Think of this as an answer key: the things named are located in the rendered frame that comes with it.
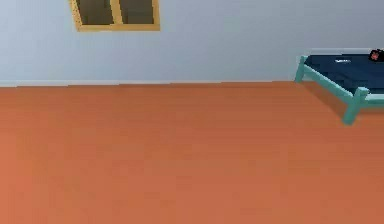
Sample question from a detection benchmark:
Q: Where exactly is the teal bed with navy mattress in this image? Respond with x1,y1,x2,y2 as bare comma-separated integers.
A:
294,52,384,126

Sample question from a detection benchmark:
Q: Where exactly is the small black and red object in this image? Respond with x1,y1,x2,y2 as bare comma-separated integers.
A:
368,48,384,63

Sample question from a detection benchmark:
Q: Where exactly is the wooden framed window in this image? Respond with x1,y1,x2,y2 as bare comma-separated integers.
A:
68,0,161,33

